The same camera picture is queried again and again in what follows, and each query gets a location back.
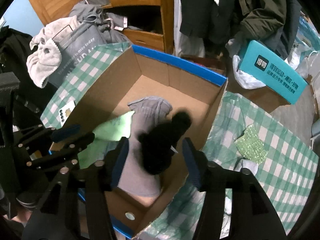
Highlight light green cloth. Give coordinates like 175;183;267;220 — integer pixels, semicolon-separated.
78;111;135;169

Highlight grey towel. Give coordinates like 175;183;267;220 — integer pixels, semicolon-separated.
118;96;172;197

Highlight green sparkly knit cloth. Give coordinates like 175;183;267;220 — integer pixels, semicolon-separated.
234;125;267;165

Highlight black sock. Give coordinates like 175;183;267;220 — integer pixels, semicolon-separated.
138;111;192;175

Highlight white patterned cloth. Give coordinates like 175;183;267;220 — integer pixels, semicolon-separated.
224;197;232;216

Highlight grey sock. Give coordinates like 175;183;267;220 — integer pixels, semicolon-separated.
234;159;258;176

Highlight left hand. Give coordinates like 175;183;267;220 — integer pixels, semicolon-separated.
3;206;32;227

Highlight white smartphone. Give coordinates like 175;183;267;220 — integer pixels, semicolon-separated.
59;100;75;126

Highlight white towel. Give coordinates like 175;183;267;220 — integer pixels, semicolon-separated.
26;16;80;88

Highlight green checkered tablecloth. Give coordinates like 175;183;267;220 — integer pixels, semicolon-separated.
41;43;318;239

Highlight blue-edged cardboard box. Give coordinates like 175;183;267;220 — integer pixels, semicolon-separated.
48;44;228;239

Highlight grey tote bag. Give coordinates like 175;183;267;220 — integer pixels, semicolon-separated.
49;22;106;88

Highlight brown cardboard box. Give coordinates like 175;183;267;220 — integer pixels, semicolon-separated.
179;55;292;113

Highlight grey hoodie pile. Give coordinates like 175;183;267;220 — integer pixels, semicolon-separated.
69;1;132;44

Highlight white plastic bag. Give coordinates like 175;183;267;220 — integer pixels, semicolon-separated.
232;55;266;90

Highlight wooden louvered wardrobe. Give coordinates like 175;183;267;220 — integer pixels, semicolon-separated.
29;0;174;54

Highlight teal shoe box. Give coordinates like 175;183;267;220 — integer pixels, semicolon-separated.
239;40;307;105

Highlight blue plastic bag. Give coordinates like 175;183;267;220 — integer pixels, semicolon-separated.
285;16;319;79

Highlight hanging dark jackets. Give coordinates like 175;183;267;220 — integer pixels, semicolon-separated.
174;0;302;59

